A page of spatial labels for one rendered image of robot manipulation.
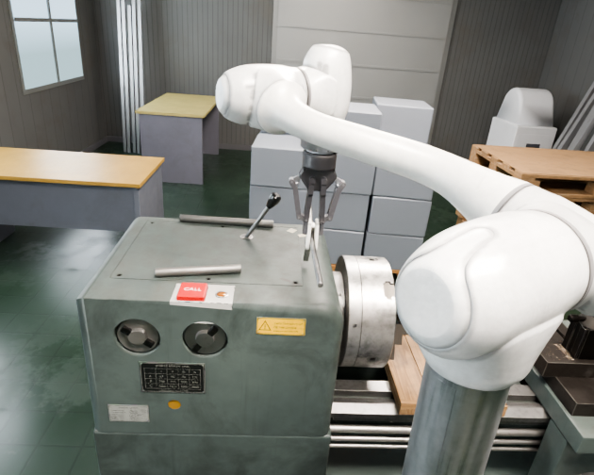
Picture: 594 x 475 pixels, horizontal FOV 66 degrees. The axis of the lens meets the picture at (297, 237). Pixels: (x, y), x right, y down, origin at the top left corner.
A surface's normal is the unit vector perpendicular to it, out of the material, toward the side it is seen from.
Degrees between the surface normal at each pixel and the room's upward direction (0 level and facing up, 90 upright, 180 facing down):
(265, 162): 90
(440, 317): 84
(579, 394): 0
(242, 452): 90
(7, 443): 0
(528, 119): 72
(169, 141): 90
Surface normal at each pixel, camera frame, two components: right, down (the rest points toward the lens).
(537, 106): 0.11, 0.11
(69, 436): 0.07, -0.90
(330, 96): 0.48, 0.39
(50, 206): 0.02, 0.42
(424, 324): -0.82, 0.00
